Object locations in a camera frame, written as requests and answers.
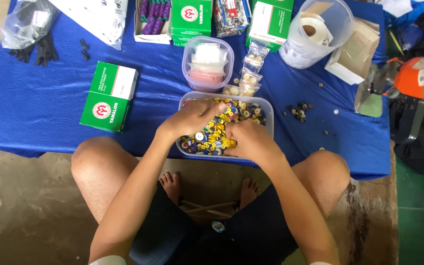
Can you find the person's right hand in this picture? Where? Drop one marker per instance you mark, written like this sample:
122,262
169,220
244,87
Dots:
252,141

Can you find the person's left hand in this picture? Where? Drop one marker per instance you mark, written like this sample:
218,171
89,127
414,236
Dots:
190,119

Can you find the person's left fingers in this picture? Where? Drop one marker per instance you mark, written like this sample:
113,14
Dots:
217,108

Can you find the person's right fingers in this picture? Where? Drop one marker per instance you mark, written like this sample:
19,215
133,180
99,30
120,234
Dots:
232,136

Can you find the heap of mixed coloured buttons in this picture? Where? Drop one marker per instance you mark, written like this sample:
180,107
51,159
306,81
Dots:
215,136

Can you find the small bag of cream buttons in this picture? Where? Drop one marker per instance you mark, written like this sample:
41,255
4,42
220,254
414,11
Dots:
231,90
252,64
248,89
250,78
258,49

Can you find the small clear lidded container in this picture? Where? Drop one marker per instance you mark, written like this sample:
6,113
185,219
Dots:
207,66

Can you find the clear plastic button tub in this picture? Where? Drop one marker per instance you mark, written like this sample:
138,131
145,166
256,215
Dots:
267,110

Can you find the person's right foot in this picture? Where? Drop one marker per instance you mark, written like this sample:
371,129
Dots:
248,191

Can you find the person's foot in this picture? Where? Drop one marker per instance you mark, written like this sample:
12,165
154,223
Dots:
171,186
248,191

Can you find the pile of dark buttons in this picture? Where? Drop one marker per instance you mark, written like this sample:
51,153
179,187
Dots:
300,111

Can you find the wooden stool crossbars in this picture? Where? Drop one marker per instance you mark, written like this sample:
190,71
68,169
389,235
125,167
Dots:
208,208

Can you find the person's left foot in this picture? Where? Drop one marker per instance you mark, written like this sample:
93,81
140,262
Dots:
171,186

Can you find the green and white thread box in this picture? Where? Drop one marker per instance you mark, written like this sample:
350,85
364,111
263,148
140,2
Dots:
191,20
271,24
109,96

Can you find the bag of patterned packets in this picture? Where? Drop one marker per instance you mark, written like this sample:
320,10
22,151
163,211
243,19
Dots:
230,16

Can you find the person's right leg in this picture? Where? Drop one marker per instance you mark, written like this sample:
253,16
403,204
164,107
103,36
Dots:
322,176

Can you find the person's leg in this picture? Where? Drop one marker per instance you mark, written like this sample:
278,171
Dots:
101,173
322,176

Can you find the dark blue shorts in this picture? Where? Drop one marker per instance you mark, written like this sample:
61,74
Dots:
234,239

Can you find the white box of purple spools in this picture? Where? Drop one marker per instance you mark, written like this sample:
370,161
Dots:
152,20

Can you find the clear plastic jug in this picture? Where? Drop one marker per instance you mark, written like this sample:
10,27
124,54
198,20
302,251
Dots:
317,36

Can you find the white label roll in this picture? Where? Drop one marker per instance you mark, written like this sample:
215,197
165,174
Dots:
315,29

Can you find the person's left leg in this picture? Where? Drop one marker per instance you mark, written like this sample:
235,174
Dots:
101,173

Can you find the clear bag with green card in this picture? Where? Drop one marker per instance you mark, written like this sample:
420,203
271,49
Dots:
368,103

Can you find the small black clips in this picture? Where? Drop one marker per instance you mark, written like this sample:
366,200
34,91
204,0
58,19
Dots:
84,49

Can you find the white plastic packets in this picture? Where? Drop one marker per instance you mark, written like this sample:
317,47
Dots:
94,18

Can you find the blue tablecloth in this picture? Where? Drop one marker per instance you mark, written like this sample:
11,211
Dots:
50,99

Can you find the orange sack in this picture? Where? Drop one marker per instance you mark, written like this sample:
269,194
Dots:
421,79

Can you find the clear bag of black parts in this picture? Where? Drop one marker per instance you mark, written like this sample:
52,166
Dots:
28,22

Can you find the heap of dark clothes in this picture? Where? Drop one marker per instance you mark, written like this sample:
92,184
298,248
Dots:
418,22

